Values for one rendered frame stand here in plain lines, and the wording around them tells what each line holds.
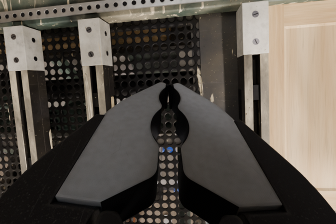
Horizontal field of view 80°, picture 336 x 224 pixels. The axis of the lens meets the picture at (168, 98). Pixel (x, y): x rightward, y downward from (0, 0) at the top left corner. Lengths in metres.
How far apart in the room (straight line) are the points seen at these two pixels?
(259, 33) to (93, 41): 0.43
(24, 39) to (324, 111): 0.85
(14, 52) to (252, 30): 0.65
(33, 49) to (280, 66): 0.71
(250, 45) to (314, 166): 0.38
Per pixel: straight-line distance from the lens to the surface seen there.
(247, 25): 0.56
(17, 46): 0.73
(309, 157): 0.70
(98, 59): 0.59
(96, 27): 0.60
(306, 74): 0.66
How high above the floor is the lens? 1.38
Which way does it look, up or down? 31 degrees down
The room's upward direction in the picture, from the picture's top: 178 degrees counter-clockwise
